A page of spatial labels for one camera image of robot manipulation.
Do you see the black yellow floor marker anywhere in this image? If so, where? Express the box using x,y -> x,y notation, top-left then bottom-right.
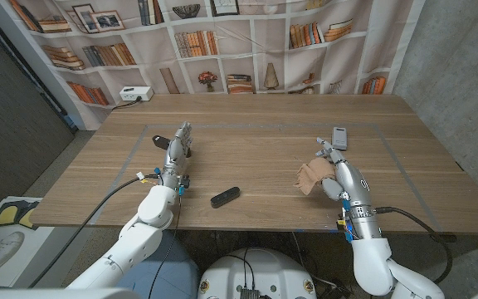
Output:
0,199 -> 41,230

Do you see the small black oblong remote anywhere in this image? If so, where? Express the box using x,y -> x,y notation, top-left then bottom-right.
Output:
210,186 -> 241,209

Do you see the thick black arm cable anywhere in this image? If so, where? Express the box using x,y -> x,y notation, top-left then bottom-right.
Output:
27,173 -> 160,288
374,206 -> 455,287

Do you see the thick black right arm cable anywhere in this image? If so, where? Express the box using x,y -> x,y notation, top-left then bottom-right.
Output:
374,206 -> 455,287

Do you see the white power strip box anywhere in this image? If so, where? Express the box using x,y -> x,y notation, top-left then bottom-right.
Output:
119,86 -> 155,102

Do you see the white sneaker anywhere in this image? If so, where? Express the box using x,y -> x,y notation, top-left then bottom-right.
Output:
0,231 -> 27,287

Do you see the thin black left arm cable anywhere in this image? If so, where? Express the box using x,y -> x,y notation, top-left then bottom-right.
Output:
146,193 -> 182,299

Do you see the long black TV remote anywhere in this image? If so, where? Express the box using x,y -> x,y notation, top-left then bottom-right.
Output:
152,135 -> 193,159

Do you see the black torso cable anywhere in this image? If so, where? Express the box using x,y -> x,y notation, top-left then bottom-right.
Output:
221,248 -> 257,292

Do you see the white floor mat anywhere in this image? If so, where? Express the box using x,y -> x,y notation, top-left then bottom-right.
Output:
0,195 -> 57,288

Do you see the printed bookshelf backdrop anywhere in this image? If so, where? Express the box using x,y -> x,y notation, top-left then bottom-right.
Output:
0,0 -> 427,132

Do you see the black power brick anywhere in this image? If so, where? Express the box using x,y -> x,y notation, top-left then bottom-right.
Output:
321,278 -> 351,299

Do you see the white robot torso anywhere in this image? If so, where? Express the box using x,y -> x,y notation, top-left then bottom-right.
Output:
197,248 -> 318,299

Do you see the tan adhesive wrap roll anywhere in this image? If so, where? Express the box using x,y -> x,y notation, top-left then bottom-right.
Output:
292,156 -> 339,196

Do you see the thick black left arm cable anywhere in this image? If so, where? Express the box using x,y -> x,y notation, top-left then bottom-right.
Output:
27,173 -> 160,288

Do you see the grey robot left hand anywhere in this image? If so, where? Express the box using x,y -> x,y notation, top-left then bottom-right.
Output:
160,120 -> 194,179

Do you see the black power strip cable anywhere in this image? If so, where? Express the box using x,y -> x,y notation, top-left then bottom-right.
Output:
110,96 -> 143,111

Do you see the small grey remote control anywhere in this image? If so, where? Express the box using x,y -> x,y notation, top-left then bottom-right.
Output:
331,126 -> 349,151

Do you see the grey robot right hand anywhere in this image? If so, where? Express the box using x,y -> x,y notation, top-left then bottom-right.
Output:
315,137 -> 372,209

